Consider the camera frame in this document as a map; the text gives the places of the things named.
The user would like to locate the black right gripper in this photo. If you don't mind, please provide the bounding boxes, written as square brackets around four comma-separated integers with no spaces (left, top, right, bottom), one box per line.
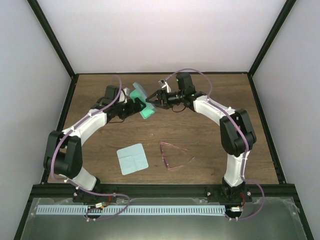
[146,89,185,110]

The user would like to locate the blue-grey glasses case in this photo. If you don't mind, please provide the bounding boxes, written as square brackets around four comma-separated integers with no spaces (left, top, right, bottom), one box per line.
[129,82,157,120]

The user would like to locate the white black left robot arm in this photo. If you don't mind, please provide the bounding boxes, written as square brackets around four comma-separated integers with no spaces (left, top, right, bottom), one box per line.
[43,97,146,202]

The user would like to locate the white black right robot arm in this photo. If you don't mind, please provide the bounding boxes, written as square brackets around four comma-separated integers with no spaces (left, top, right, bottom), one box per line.
[146,90,257,202]

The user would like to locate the pink transparent sunglasses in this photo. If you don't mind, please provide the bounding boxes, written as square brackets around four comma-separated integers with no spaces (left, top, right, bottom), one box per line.
[159,141,196,171]

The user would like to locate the light blue cleaning cloth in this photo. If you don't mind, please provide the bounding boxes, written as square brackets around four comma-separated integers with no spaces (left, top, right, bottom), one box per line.
[116,143,149,176]

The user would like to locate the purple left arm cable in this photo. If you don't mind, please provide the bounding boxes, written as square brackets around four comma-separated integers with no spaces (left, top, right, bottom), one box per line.
[49,74,131,222]

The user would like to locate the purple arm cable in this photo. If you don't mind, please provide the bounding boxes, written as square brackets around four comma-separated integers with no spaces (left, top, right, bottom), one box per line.
[49,74,131,222]
[162,68,265,222]

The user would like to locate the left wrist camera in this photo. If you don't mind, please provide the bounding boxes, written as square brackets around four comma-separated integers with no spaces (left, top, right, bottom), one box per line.
[102,85,131,105]

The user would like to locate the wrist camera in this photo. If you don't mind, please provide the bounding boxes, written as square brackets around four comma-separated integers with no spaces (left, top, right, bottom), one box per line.
[102,85,131,105]
[157,72,197,95]

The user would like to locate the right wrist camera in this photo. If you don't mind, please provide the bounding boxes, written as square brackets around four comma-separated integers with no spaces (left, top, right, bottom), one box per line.
[157,72,197,95]

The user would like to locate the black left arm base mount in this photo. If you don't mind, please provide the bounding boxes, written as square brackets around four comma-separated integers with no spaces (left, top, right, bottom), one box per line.
[72,183,118,205]

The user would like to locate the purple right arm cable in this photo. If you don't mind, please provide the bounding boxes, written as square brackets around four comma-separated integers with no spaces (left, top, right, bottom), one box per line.
[162,68,265,222]

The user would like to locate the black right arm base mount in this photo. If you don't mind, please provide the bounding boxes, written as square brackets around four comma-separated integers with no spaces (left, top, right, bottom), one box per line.
[205,184,252,204]

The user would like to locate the black aluminium frame rail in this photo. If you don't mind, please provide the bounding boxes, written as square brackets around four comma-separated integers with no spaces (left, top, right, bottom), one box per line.
[30,183,298,198]

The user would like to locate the light blue slotted cable duct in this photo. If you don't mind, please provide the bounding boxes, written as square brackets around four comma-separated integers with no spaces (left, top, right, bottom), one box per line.
[35,205,226,216]

